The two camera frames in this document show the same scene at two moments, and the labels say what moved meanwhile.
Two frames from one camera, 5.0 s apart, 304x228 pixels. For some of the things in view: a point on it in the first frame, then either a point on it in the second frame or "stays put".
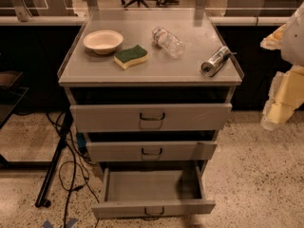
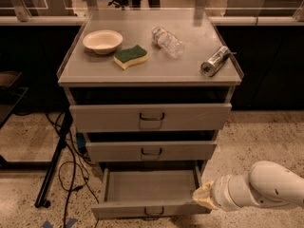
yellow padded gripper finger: [274, 40] to [227, 193]
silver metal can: [211, 67] stays put
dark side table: [13, 86] stays put
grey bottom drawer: [150, 192] stays put
